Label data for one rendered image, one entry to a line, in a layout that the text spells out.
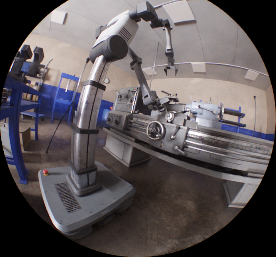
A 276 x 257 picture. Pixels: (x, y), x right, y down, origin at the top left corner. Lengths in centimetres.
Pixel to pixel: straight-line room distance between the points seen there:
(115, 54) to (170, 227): 123
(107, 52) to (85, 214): 82
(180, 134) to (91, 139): 77
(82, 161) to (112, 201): 30
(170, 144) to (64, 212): 100
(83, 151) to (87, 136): 8
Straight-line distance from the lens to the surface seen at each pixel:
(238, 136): 115
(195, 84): 486
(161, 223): 92
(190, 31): 307
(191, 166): 96
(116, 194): 67
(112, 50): 50
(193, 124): 104
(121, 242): 79
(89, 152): 51
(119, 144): 158
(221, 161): 116
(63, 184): 72
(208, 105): 127
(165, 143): 98
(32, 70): 77
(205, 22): 295
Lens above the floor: 77
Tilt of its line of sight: level
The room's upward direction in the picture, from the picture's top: 12 degrees clockwise
